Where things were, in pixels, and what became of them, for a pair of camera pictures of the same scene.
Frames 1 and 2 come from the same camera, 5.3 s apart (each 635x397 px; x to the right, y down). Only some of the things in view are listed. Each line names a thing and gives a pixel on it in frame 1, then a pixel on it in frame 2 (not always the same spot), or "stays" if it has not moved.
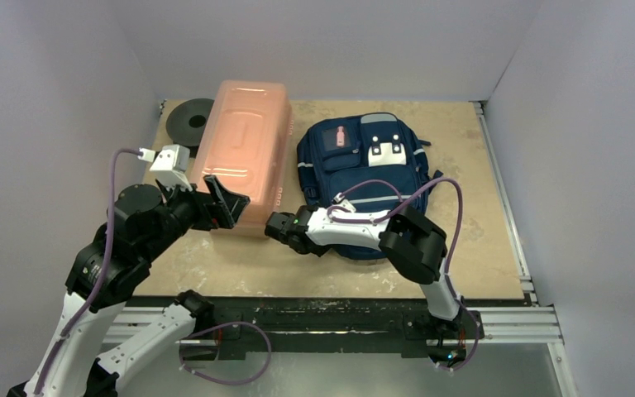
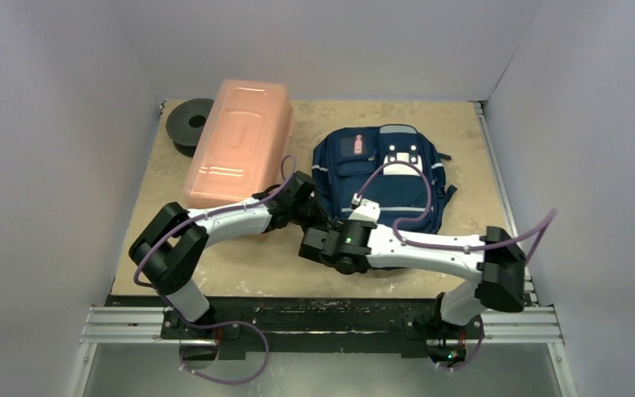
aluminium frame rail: (519, 324) stays
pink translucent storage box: (245, 144) stays
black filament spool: (187, 121) stays
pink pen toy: (341, 136) → (358, 145)
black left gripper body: (190, 209) → (309, 213)
